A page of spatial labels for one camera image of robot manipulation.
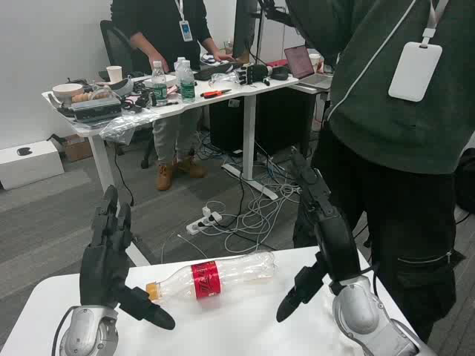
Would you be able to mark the black computer monitor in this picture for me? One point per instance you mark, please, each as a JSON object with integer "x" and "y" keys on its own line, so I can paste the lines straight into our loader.
{"x": 243, "y": 26}

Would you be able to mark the white bowl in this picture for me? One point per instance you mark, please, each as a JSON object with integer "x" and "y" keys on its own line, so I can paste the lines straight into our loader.
{"x": 67, "y": 91}

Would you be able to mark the person in green sweater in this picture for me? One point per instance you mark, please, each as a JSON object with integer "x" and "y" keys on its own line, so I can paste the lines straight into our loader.
{"x": 393, "y": 130}

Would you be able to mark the white paper cup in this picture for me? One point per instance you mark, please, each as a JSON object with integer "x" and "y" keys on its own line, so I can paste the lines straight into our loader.
{"x": 114, "y": 74}
{"x": 314, "y": 61}

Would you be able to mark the person in black top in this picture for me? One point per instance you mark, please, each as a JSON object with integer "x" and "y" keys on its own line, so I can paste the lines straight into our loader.
{"x": 159, "y": 22}

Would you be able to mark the black spare robot hand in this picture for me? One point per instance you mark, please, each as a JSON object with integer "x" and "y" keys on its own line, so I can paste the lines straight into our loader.
{"x": 252, "y": 74}

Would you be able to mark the black keyboard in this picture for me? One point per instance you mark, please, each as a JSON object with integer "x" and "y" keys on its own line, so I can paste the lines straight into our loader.
{"x": 211, "y": 72}

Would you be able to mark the white standing desk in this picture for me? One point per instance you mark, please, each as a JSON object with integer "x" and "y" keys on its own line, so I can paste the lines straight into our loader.
{"x": 222, "y": 97}

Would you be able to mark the brown cardboard box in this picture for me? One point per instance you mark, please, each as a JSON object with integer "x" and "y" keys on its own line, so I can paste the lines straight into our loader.
{"x": 78, "y": 148}

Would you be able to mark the clear plastic bag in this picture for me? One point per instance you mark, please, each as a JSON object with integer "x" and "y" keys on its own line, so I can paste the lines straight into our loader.
{"x": 128, "y": 124}

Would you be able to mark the green-label water bottle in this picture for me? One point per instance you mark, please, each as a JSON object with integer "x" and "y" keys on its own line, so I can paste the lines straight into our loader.
{"x": 159, "y": 87}
{"x": 187, "y": 85}
{"x": 179, "y": 70}

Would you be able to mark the white grey VR headset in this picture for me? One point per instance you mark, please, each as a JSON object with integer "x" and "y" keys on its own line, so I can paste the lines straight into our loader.
{"x": 120, "y": 85}

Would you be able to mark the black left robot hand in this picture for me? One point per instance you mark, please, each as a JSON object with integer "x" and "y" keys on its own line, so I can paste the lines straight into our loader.
{"x": 102, "y": 267}

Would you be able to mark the grey electronics case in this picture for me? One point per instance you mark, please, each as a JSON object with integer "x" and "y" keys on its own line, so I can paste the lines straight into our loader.
{"x": 96, "y": 109}

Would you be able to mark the open silver laptop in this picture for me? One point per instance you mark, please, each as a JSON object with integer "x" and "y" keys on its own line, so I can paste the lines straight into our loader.
{"x": 300, "y": 63}

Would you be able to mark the white ID card holder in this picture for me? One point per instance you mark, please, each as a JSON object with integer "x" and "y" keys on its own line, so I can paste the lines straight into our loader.
{"x": 413, "y": 72}

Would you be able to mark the blue ID badge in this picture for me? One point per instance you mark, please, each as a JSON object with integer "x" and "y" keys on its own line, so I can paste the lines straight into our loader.
{"x": 185, "y": 30}

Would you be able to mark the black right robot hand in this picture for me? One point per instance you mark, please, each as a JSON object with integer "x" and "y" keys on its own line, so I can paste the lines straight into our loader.
{"x": 337, "y": 244}

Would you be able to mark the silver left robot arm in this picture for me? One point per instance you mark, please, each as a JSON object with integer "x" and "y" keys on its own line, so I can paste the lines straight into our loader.
{"x": 87, "y": 330}

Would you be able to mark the white power strip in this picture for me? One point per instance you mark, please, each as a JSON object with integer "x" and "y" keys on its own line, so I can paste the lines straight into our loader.
{"x": 202, "y": 220}

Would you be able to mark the red-label plastic bottle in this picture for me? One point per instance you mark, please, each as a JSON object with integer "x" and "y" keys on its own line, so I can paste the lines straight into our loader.
{"x": 208, "y": 280}

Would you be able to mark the black under-desk cabinet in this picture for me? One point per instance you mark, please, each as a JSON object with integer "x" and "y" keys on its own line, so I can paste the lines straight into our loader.
{"x": 282, "y": 118}

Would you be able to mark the white carton box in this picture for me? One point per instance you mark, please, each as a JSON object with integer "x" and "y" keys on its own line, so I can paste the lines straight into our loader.
{"x": 31, "y": 163}

